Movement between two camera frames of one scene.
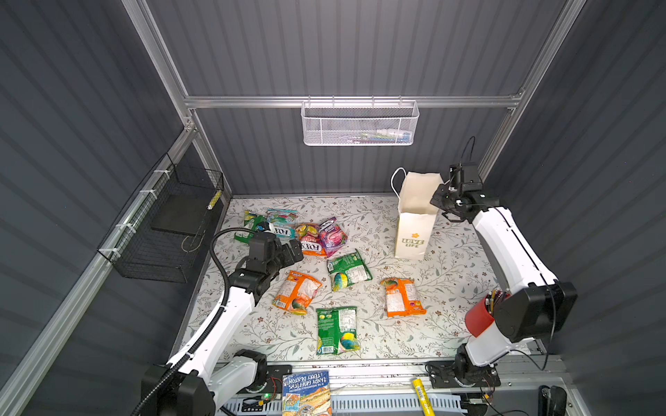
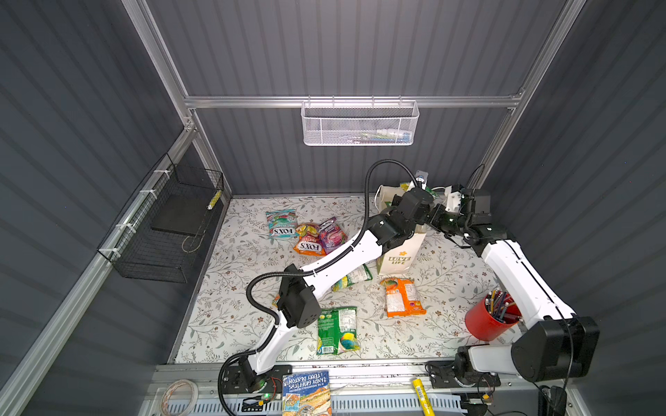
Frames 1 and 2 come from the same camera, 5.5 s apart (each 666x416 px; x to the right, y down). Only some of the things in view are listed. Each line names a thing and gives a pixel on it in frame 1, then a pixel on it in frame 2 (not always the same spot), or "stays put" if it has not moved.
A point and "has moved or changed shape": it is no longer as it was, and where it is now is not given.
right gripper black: x=439 y=191 to x=437 y=211
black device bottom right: x=551 y=400 stays put
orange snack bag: x=402 y=298 stays put
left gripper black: x=288 y=258 to x=393 y=203
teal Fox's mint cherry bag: x=283 y=222 stays put
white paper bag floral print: x=416 y=214 has moved or changed shape
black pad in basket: x=184 y=213 stays put
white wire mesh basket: x=361 y=122 stays put
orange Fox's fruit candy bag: x=310 y=237 stays put
